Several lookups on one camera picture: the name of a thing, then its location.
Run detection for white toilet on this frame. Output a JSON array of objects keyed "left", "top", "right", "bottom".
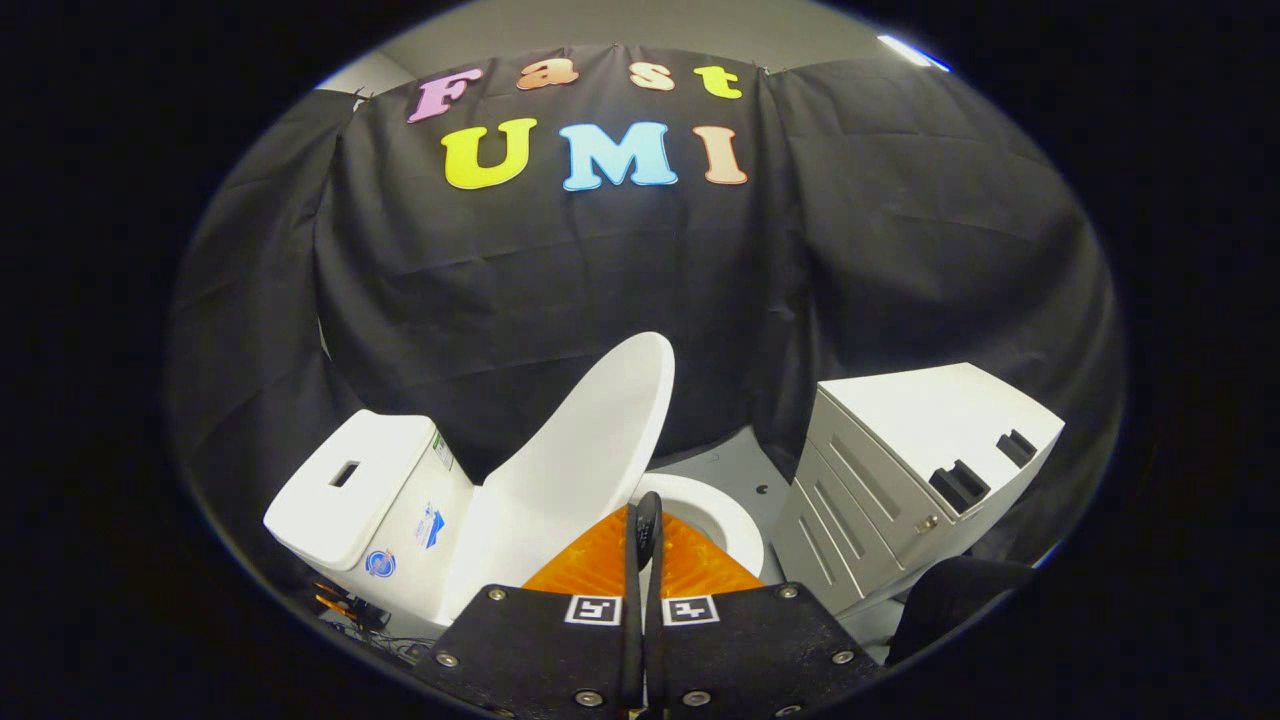
[{"left": 263, "top": 409, "right": 766, "bottom": 629}]

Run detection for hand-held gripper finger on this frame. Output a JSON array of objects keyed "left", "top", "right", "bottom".
[
  {"left": 645, "top": 510, "right": 881, "bottom": 720},
  {"left": 415, "top": 505, "right": 646, "bottom": 720}
]

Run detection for black floor cables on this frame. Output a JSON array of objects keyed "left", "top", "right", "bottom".
[{"left": 315, "top": 580, "right": 441, "bottom": 666}]

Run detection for white drawer cabinet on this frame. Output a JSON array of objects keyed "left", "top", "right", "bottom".
[{"left": 770, "top": 362, "right": 1066, "bottom": 616}]

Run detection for rectangular ceiling light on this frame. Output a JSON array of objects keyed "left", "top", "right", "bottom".
[{"left": 878, "top": 34, "right": 951, "bottom": 73}]

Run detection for white toilet lid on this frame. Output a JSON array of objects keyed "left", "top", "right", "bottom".
[{"left": 470, "top": 332, "right": 676, "bottom": 601}]

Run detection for black backdrop cloth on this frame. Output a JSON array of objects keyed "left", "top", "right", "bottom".
[{"left": 165, "top": 42, "right": 1126, "bottom": 601}]

